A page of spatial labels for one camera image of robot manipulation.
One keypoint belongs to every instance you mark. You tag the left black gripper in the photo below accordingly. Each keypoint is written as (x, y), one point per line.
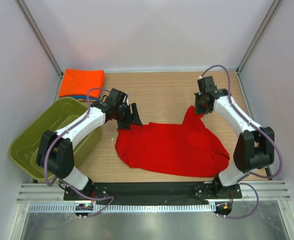
(132, 119)

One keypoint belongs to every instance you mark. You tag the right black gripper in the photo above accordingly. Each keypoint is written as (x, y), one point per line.
(198, 110)

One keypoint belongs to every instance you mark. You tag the red t shirt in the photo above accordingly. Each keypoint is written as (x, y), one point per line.
(188, 149)

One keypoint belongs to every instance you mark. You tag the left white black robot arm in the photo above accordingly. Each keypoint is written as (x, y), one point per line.
(56, 149)

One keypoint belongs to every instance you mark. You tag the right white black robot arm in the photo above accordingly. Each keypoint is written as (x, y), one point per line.
(254, 148)

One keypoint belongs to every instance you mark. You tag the blue folded t shirt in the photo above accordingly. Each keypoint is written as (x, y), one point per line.
(82, 97)

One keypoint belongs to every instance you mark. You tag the orange folded t shirt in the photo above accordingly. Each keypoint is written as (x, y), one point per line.
(77, 82)

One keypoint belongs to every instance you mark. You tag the olive green plastic basket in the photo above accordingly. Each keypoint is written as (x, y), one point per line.
(62, 114)

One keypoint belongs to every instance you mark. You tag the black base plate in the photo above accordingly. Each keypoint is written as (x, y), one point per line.
(163, 193)

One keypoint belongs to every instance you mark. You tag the aluminium frame rail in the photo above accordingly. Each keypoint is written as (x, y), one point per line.
(267, 190)

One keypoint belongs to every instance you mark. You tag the slotted cable duct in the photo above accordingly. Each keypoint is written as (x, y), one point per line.
(71, 207)

